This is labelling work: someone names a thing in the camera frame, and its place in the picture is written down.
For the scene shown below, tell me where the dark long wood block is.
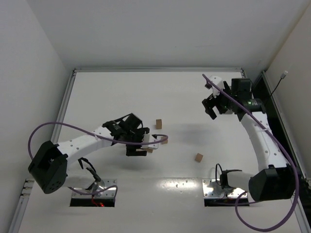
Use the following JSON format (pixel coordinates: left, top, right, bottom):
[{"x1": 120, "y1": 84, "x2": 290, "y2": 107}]
[{"x1": 136, "y1": 148, "x2": 154, "y2": 153}]

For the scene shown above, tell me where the light wood cube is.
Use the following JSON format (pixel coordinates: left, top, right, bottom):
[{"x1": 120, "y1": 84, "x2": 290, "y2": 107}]
[
  {"x1": 194, "y1": 153, "x2": 204, "y2": 163},
  {"x1": 161, "y1": 136, "x2": 168, "y2": 145},
  {"x1": 155, "y1": 119, "x2": 162, "y2": 130}
]

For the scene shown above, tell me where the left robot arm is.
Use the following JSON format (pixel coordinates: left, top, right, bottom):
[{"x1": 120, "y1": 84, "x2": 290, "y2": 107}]
[{"x1": 28, "y1": 113, "x2": 153, "y2": 194}]

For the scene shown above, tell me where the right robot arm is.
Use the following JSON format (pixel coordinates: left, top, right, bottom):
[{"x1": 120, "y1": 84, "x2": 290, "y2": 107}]
[{"x1": 202, "y1": 76, "x2": 299, "y2": 201}]

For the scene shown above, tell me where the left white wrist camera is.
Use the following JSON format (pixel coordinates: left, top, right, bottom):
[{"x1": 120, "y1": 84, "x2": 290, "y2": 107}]
[{"x1": 142, "y1": 134, "x2": 158, "y2": 150}]

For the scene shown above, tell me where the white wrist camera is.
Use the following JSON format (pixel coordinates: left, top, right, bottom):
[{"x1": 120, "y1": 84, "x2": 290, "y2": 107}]
[
  {"x1": 142, "y1": 134, "x2": 158, "y2": 150},
  {"x1": 204, "y1": 75, "x2": 225, "y2": 98}
]

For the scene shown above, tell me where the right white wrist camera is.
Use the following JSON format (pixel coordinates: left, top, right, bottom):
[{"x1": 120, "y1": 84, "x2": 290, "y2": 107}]
[{"x1": 204, "y1": 75, "x2": 225, "y2": 98}]

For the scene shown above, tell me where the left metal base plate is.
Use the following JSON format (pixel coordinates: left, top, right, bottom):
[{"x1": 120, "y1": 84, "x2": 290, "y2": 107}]
[{"x1": 70, "y1": 179, "x2": 118, "y2": 199}]

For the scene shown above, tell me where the metal base plate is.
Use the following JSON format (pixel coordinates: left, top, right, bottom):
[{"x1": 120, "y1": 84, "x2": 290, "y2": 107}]
[
  {"x1": 202, "y1": 179, "x2": 244, "y2": 199},
  {"x1": 70, "y1": 179, "x2": 118, "y2": 199}
]

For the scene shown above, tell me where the black wall cable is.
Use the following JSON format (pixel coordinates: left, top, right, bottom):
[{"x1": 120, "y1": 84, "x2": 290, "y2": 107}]
[{"x1": 263, "y1": 70, "x2": 289, "y2": 107}]

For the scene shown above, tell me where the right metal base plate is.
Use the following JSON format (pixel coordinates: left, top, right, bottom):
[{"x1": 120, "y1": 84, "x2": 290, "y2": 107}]
[{"x1": 202, "y1": 179, "x2": 244, "y2": 199}]

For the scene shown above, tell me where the aluminium table frame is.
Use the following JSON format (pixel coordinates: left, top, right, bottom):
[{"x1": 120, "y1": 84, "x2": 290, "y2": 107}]
[{"x1": 7, "y1": 67, "x2": 311, "y2": 233}]

